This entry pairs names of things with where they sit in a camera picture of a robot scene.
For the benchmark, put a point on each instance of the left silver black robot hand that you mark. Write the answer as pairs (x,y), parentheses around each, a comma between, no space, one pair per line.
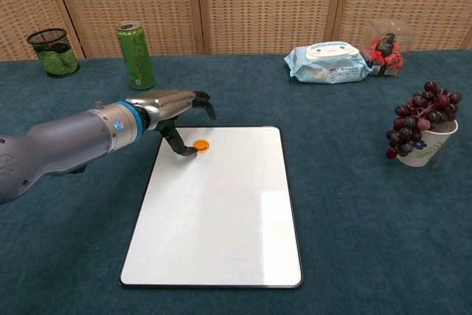
(166,106)

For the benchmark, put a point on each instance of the round yellow magnet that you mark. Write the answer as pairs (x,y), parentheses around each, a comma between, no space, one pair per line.
(202,145)

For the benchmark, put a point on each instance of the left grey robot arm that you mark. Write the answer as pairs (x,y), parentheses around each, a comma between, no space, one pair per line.
(55,145)

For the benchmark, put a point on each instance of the white magnetic board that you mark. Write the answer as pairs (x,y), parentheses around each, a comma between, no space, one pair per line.
(221,219)

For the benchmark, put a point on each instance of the green drink can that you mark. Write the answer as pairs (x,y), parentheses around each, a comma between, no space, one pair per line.
(136,60)

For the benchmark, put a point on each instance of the black mesh pen holder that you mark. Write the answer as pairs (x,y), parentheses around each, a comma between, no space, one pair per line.
(55,60)

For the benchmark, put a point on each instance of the woven bamboo folding screen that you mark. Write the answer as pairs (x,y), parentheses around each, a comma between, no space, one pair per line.
(258,5)

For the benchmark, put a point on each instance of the blue wet wipes pack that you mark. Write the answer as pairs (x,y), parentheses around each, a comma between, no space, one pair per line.
(324,68)

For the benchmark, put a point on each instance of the clear box of red clips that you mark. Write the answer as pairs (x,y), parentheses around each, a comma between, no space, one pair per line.
(387,57)

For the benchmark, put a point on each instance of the teal table cloth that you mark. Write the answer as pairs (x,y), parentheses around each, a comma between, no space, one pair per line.
(368,237)

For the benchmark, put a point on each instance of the dark red grape bunch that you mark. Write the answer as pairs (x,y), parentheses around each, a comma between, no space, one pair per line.
(424,108)

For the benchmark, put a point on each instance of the flower print paper cup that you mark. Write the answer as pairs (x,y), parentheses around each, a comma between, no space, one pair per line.
(420,152)

